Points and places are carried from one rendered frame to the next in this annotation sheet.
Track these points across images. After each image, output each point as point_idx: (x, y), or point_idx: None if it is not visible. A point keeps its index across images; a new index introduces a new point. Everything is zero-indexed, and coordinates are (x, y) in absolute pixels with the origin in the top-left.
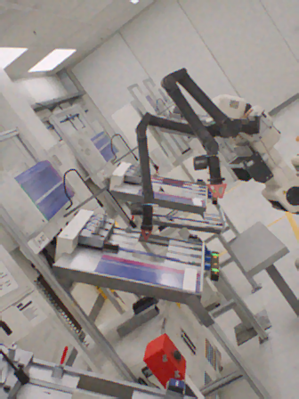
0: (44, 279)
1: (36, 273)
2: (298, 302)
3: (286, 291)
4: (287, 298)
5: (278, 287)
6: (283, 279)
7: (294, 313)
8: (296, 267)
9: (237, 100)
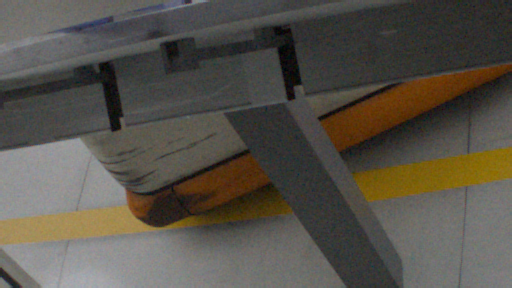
0: None
1: None
2: (355, 185)
3: (326, 149)
4: (340, 185)
5: (309, 137)
6: (297, 86)
7: (369, 243)
8: (117, 135)
9: None
